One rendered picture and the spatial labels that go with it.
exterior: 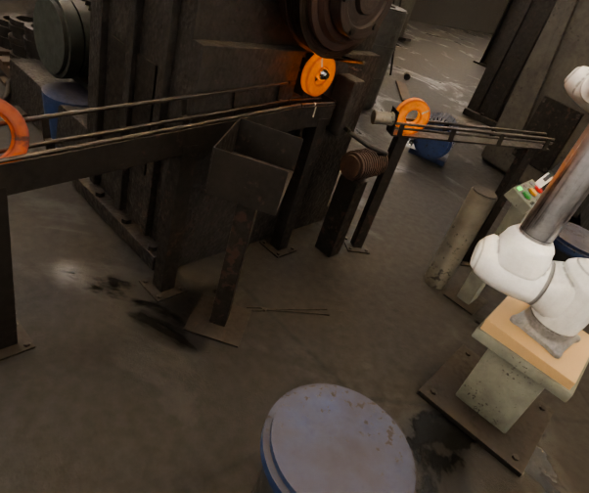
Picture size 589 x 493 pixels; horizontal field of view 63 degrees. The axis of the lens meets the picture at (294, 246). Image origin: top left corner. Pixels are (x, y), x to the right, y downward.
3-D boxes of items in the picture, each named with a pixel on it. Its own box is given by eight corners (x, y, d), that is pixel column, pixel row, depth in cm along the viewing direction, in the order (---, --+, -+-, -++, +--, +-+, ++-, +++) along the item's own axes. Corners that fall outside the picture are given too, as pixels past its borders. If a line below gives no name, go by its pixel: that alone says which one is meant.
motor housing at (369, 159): (307, 246, 231) (342, 146, 202) (336, 236, 246) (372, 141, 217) (327, 261, 225) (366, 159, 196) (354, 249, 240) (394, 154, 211)
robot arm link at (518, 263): (526, 315, 146) (459, 283, 150) (524, 288, 159) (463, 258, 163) (723, 67, 103) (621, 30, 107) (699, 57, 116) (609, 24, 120)
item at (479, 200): (419, 278, 235) (468, 187, 207) (430, 271, 243) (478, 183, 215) (438, 292, 229) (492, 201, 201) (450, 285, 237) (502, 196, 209)
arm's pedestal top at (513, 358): (587, 357, 164) (595, 348, 162) (565, 403, 141) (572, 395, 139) (503, 301, 178) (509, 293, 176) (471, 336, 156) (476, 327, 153)
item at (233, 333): (176, 340, 161) (212, 147, 122) (202, 293, 183) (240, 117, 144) (233, 359, 161) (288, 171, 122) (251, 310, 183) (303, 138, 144)
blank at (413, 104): (397, 137, 212) (400, 140, 210) (388, 107, 203) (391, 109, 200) (430, 122, 211) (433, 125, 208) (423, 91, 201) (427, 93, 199)
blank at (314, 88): (329, 83, 185) (335, 87, 184) (299, 100, 178) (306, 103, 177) (330, 45, 173) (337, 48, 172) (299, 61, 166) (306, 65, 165)
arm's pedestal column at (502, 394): (552, 413, 182) (602, 359, 165) (519, 477, 153) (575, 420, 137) (461, 346, 200) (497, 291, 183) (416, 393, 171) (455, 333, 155)
